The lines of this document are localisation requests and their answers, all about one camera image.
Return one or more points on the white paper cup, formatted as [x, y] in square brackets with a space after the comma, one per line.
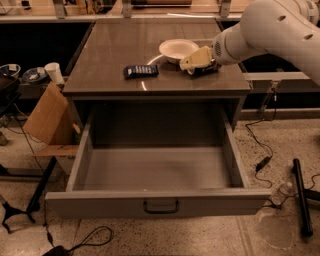
[54, 72]

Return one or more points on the open grey top drawer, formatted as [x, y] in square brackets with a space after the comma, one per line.
[130, 153]

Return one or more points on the dark blue snack bag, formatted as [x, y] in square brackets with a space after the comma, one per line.
[140, 71]

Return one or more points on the white paper bowl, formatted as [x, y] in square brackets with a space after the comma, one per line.
[176, 49]

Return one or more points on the brown cardboard box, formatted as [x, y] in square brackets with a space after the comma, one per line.
[52, 123]

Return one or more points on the black drawer handle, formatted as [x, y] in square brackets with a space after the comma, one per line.
[161, 207]

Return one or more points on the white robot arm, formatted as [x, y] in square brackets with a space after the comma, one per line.
[284, 28]

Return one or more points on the clear plastic water bottle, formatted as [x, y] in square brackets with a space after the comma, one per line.
[282, 193]

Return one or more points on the black metal stand leg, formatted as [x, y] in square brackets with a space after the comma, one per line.
[303, 195]

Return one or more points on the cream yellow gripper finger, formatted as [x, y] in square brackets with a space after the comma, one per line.
[201, 58]

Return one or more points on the blue pepsi can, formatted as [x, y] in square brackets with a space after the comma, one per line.
[204, 70]

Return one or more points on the dark bowl with items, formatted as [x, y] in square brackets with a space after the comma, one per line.
[35, 75]

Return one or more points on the grey cabinet with glossy top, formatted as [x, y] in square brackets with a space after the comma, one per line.
[116, 43]

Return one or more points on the blue bowl at left edge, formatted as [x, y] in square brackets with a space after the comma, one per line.
[10, 70]

